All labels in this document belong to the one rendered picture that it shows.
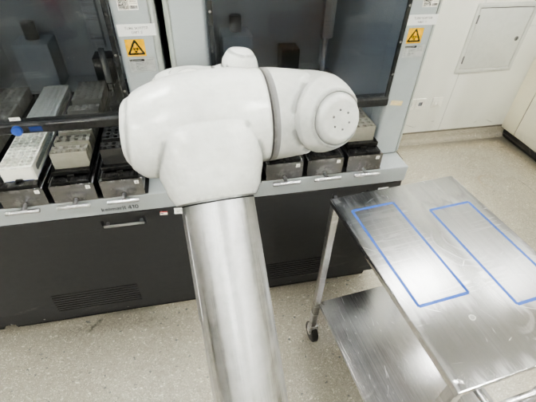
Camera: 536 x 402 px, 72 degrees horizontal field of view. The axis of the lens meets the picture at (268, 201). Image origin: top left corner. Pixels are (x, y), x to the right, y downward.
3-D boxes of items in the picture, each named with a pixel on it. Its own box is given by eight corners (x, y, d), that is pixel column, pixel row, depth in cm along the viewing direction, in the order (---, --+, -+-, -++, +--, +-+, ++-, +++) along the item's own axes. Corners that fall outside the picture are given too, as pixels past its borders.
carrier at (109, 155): (139, 158, 128) (135, 143, 124) (139, 161, 126) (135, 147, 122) (104, 161, 126) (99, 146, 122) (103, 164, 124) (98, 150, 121)
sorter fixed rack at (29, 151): (29, 136, 140) (23, 122, 135) (58, 134, 141) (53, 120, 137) (5, 186, 118) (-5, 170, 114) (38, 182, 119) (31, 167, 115)
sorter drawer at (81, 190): (87, 108, 172) (81, 89, 166) (118, 105, 174) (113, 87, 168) (52, 213, 119) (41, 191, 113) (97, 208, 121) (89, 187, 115)
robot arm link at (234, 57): (254, 92, 114) (211, 96, 111) (254, 40, 104) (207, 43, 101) (263, 108, 106) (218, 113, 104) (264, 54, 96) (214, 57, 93)
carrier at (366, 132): (371, 137, 142) (374, 123, 138) (373, 139, 141) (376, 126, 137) (342, 139, 140) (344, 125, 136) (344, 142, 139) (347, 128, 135)
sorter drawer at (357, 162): (297, 93, 189) (299, 76, 183) (323, 92, 191) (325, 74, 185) (349, 179, 135) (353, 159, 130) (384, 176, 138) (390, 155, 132)
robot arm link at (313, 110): (325, 59, 61) (246, 65, 58) (384, 61, 45) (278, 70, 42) (325, 136, 66) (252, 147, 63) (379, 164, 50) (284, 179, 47)
